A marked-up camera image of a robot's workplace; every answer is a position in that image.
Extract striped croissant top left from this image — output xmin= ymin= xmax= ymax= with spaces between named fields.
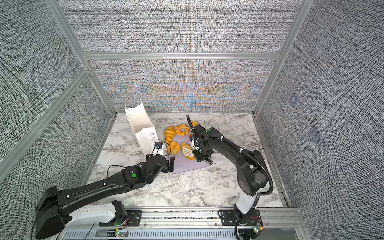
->
xmin=165 ymin=126 xmax=176 ymax=144

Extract white paper bag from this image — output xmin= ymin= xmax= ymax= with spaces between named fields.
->
xmin=125 ymin=103 xmax=159 ymax=156

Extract lilac plastic tray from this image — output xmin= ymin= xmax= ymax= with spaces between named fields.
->
xmin=164 ymin=126 xmax=210 ymax=174

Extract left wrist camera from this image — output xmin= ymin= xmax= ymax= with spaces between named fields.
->
xmin=151 ymin=142 xmax=164 ymax=156

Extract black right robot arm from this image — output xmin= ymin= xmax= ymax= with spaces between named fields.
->
xmin=190 ymin=125 xmax=274 ymax=219

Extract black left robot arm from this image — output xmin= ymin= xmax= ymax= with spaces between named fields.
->
xmin=31 ymin=155 xmax=175 ymax=240

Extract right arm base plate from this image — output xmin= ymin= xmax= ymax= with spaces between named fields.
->
xmin=218 ymin=209 xmax=263 ymax=226

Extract sugared ring donut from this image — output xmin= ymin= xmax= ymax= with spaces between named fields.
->
xmin=175 ymin=124 xmax=190 ymax=137

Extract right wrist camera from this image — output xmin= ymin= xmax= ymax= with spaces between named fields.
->
xmin=189 ymin=134 xmax=199 ymax=149

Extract steel tongs white tips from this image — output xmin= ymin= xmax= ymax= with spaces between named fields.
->
xmin=181 ymin=143 xmax=216 ymax=166

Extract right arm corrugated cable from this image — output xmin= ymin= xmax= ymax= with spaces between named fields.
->
xmin=185 ymin=114 xmax=274 ymax=240

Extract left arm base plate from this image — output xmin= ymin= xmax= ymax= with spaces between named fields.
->
xmin=99 ymin=210 xmax=142 ymax=228

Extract round orange knotted bun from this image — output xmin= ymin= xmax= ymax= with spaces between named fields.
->
xmin=168 ymin=141 xmax=181 ymax=155

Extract aluminium cage frame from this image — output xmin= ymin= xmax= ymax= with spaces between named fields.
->
xmin=0 ymin=0 xmax=316 ymax=184

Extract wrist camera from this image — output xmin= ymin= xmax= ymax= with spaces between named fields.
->
xmin=189 ymin=134 xmax=199 ymax=149
xmin=151 ymin=142 xmax=164 ymax=156

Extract aluminium front rail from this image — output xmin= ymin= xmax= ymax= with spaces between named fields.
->
xmin=52 ymin=206 xmax=311 ymax=240

